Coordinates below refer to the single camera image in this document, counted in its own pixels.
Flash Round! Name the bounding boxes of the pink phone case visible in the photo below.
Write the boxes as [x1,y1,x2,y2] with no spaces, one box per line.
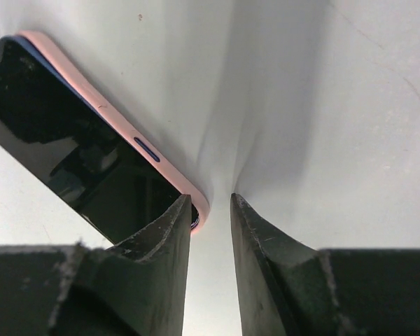
[16,30,210,234]

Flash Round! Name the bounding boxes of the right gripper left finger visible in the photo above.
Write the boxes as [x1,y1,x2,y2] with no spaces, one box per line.
[0,195,192,335]

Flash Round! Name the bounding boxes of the blue-edged black phone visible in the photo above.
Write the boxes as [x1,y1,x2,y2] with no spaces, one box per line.
[0,31,209,243]

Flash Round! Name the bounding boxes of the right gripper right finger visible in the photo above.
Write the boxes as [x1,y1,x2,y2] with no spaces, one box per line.
[230,194,420,335]

